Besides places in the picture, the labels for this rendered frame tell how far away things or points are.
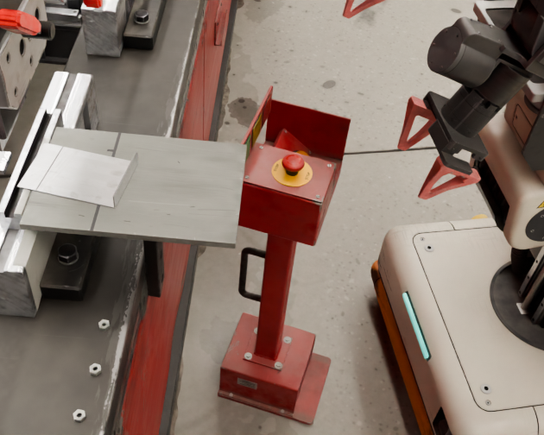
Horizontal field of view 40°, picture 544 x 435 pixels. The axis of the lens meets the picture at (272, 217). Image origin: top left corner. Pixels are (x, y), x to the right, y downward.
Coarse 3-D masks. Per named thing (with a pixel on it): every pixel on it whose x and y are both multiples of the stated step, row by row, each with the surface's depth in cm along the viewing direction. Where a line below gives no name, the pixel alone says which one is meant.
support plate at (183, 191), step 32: (64, 128) 102; (128, 160) 98; (160, 160) 99; (192, 160) 99; (224, 160) 100; (32, 192) 93; (128, 192) 94; (160, 192) 95; (192, 192) 95; (224, 192) 96; (32, 224) 90; (64, 224) 90; (96, 224) 90; (128, 224) 91; (160, 224) 91; (192, 224) 92; (224, 224) 92
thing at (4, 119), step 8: (24, 96) 89; (0, 112) 82; (8, 112) 84; (16, 112) 87; (0, 120) 83; (8, 120) 85; (0, 128) 84; (8, 128) 85; (0, 136) 84; (8, 136) 88; (0, 144) 85
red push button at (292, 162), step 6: (288, 156) 129; (294, 156) 129; (282, 162) 128; (288, 162) 128; (294, 162) 128; (300, 162) 128; (288, 168) 128; (294, 168) 128; (300, 168) 128; (288, 174) 130; (294, 174) 130
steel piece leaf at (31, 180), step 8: (48, 144) 99; (40, 152) 98; (48, 152) 98; (56, 152) 98; (40, 160) 97; (48, 160) 97; (32, 168) 96; (40, 168) 96; (48, 168) 96; (24, 176) 95; (32, 176) 95; (40, 176) 95; (24, 184) 94; (32, 184) 94
